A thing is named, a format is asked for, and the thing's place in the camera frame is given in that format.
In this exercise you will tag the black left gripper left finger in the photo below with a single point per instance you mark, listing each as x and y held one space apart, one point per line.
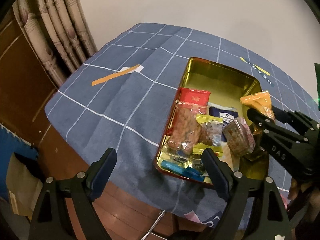
51 219

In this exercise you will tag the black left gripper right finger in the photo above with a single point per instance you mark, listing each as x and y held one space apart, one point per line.
268 218

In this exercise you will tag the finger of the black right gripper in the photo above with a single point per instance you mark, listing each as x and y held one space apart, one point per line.
297 120
260 122

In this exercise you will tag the orange snack packet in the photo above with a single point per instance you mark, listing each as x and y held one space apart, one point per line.
260 101

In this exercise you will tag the blue soda crackers pack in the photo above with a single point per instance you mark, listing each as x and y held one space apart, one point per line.
227 114

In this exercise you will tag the pink cake snack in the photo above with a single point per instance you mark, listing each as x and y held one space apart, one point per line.
239 137

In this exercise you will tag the yellow chocolate candy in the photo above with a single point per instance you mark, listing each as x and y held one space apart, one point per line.
210 136

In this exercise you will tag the clear bag of peanuts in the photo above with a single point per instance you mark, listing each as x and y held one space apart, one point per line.
186 130

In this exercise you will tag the person's right hand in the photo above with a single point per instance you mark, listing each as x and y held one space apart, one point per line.
304 202

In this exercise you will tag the brown paper bag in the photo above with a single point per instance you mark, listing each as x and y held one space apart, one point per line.
23 187

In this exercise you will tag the gold toffee tin box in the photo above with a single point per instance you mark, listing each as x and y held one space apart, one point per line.
226 86

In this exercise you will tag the red snack packet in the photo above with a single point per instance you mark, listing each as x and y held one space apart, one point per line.
194 96

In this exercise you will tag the blue grid tablecloth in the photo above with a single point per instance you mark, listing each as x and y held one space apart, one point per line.
121 98

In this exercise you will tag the clear pack brown snack bars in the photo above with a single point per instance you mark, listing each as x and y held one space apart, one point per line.
192 168

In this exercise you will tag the beige patterned curtain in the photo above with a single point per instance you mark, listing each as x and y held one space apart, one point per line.
57 33

